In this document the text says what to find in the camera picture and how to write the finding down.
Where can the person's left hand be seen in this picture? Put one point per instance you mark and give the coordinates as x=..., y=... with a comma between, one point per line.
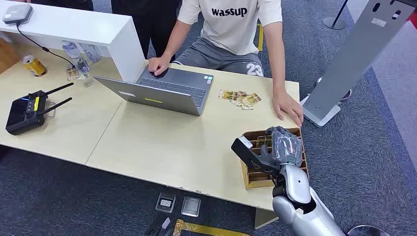
x=286, y=106

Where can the person's right hand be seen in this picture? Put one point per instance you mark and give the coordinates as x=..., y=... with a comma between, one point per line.
x=158, y=66

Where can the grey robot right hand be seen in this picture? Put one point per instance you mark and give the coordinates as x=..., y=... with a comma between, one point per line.
x=286, y=148

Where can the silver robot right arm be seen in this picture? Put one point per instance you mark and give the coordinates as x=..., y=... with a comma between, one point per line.
x=303, y=211

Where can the person's right forearm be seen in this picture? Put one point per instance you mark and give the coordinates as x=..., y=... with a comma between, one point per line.
x=169, y=47

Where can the person's left forearm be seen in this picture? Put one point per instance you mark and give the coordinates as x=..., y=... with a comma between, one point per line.
x=279, y=73

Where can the wooden slotted card box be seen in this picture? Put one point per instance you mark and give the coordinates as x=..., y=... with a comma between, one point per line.
x=257, y=179

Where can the person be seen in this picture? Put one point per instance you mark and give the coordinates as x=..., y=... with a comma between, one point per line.
x=231, y=29
x=65, y=4
x=153, y=22

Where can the grey laptop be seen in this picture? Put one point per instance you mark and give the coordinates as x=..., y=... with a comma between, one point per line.
x=163, y=96

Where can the clear plastic water bottle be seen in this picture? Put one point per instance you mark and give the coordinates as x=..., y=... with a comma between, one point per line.
x=92, y=52
x=77, y=60

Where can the yellow floor tape strip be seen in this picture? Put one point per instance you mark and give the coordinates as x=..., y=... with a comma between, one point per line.
x=260, y=37

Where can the beige table leg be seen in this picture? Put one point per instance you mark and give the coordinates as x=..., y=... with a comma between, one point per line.
x=264, y=219

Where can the white counter shelf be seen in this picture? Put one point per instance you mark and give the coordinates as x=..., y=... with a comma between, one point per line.
x=91, y=31

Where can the grey kiosk stand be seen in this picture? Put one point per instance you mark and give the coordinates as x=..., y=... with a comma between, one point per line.
x=355, y=55

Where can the gold floor tape strip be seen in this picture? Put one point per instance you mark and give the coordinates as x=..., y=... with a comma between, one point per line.
x=202, y=229

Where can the yellow drink can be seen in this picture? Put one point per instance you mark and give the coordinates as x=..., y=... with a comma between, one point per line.
x=34, y=66

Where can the clear plastic case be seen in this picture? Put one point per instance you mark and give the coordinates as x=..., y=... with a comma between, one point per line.
x=165, y=202

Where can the black remote controller with antennas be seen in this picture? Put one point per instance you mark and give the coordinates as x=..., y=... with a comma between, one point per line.
x=24, y=114

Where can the black tool with white label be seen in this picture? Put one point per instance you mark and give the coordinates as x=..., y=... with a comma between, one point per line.
x=161, y=228

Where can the grey flat device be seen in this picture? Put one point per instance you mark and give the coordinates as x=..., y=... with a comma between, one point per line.
x=18, y=13

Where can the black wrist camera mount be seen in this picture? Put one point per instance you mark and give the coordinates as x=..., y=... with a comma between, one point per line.
x=249, y=156

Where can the stanchion post with round base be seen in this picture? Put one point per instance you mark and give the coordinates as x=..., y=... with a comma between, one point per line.
x=335, y=22

